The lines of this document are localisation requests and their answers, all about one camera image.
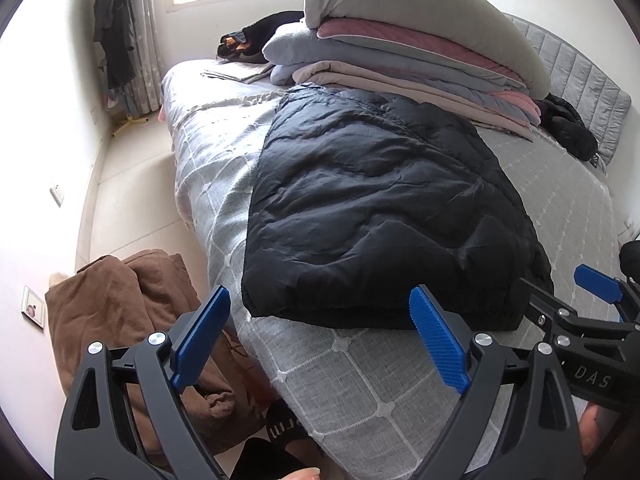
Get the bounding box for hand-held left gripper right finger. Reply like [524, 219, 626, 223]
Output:
[408, 285, 586, 480]

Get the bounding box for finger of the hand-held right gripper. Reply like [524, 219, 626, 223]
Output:
[520, 277, 586, 333]
[574, 264, 640, 321]

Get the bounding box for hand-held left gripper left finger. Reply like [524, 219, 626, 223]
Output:
[54, 285, 232, 480]

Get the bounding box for black quilted jacket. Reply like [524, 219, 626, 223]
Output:
[241, 85, 555, 332]

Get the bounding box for wooden clothes rack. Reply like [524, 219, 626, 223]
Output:
[111, 110, 151, 136]

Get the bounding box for hanging dark clothes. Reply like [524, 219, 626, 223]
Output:
[92, 0, 137, 91]

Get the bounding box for person's right hand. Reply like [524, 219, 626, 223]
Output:
[580, 402, 618, 466]

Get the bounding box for dark cloth on stool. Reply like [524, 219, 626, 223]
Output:
[619, 241, 640, 281]

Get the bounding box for bed with grey checked cover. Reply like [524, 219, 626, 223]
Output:
[162, 57, 623, 480]

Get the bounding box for brown blanket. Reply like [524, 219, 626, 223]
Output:
[45, 249, 263, 466]

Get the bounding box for black printed slipper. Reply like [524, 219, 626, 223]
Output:
[265, 399, 326, 461]

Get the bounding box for small black puffer jacket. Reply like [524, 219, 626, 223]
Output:
[540, 92, 599, 162]

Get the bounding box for pink folded blanket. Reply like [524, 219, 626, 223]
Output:
[492, 87, 543, 128]

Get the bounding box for grey padded headboard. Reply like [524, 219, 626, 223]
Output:
[502, 12, 632, 166]

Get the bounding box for folded grey sheet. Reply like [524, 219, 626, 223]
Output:
[201, 62, 273, 83]

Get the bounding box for beige folded blanket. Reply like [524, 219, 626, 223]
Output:
[292, 60, 536, 141]

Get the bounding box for patterned curtain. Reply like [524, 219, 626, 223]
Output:
[125, 0, 163, 113]

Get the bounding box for blue-grey folded blanket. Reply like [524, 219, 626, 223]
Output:
[262, 24, 531, 111]

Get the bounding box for black and orange garment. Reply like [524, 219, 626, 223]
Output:
[216, 10, 306, 65]

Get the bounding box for maroon folded blanket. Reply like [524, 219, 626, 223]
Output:
[317, 17, 511, 86]

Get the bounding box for grey folded duvet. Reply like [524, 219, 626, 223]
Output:
[304, 0, 552, 100]

